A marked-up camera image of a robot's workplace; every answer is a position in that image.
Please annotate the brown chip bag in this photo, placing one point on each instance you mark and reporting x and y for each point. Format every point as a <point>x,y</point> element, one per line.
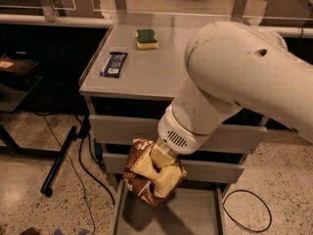
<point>141,186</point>

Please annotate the top drawer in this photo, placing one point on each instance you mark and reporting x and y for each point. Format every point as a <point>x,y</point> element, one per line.
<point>227,138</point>

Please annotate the middle drawer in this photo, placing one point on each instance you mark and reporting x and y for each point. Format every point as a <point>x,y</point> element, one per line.
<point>196,170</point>

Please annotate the blue snack bar wrapper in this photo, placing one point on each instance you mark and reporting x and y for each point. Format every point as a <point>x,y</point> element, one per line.
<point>114,64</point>

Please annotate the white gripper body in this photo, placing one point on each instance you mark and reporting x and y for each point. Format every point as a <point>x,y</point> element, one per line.
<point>180,131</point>

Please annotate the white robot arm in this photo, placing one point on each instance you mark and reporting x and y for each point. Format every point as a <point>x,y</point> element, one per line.
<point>230,67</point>

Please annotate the open bottom drawer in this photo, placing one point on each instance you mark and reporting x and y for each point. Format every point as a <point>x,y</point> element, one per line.
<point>194,209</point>

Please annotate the person leg and shoe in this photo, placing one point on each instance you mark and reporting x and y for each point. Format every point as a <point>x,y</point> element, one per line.
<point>30,231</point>

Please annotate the grey metal drawer cabinet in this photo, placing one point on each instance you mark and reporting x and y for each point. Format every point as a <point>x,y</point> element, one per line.
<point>150,79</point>

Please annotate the green yellow sponge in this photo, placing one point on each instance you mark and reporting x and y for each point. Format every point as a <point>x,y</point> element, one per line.
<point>146,39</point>

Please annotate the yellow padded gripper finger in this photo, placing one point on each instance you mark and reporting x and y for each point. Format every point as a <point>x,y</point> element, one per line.
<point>144,166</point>
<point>168,179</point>

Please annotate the black table leg bar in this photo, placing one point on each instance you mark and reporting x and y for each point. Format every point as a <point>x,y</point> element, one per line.
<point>47,187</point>

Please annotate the clear acrylic barrier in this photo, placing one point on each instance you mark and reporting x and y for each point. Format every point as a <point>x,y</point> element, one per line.
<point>285,13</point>

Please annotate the dark side table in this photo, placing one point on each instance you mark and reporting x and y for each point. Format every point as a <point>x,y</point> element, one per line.
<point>17,80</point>

